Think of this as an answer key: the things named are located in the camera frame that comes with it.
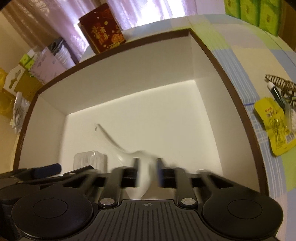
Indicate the white plastic rice spoon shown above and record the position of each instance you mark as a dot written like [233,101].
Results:
[147,175]

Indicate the yellow snack pouch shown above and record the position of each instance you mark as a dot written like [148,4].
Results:
[282,139]

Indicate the clear plastic cotton swab case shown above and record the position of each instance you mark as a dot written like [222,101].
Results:
[91,158]

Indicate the green tissue pack bundle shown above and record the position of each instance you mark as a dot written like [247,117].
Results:
[264,14]

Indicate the brown cardboard box white inside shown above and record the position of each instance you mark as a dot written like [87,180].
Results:
[165,94]

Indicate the brown cardboard carton white insert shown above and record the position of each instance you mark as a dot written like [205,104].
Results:
[20,80]

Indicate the dark red gift box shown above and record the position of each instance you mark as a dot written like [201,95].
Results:
[101,29]

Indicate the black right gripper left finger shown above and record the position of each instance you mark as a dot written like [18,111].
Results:
[105,189]

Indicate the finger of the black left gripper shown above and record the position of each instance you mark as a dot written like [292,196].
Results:
[39,172]

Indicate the checked pastel tablecloth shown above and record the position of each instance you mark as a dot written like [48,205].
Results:
[247,54]

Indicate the dark green lip gel tube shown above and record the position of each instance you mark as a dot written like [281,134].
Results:
[276,94]

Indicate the pink paper bag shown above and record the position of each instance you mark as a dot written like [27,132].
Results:
[46,67]

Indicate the purple curtain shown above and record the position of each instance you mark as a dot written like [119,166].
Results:
[39,23]

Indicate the white plastic bucket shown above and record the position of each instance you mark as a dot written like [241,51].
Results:
[64,57]

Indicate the crumpled silver plastic bag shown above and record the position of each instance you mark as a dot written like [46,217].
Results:
[20,110]

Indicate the brown striped hair claw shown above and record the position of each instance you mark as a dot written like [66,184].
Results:
[287,88]

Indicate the yellow plastic bag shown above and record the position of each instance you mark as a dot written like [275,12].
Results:
[7,100]

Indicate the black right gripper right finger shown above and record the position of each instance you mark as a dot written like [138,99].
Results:
[189,189]

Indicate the small green tissue boxes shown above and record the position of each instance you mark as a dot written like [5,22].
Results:
[28,59]

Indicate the bag of cotton swabs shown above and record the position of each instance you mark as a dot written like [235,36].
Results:
[290,116]

